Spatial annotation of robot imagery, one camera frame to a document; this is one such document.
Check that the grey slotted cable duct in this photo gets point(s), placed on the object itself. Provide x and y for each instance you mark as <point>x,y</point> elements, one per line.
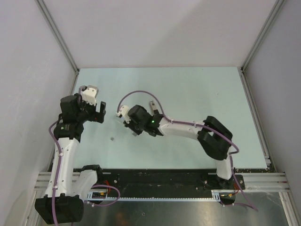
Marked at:
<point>214,196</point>

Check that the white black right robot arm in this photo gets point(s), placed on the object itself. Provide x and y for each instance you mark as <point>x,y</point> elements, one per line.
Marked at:
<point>214,138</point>

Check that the beige and black stapler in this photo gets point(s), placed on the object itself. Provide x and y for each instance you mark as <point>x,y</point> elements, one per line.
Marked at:
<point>154,108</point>

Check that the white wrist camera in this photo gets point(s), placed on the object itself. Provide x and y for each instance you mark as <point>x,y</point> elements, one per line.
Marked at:
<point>122,113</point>
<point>89,94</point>

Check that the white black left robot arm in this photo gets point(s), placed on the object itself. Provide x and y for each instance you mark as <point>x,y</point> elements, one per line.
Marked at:
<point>63,201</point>

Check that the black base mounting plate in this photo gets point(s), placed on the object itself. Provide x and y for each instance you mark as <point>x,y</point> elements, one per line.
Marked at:
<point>205,178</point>

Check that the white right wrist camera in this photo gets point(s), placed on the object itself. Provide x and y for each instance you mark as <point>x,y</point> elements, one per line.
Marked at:
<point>122,113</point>

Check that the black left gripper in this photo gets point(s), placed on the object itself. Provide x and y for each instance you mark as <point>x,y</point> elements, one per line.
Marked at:
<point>98,117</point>

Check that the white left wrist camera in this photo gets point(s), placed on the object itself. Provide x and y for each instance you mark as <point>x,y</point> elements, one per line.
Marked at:
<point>89,94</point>

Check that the aluminium frame rail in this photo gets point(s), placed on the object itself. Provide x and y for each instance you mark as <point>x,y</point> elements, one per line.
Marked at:
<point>254,182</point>

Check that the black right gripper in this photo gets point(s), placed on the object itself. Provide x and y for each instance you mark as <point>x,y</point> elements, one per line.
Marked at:
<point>130,125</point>

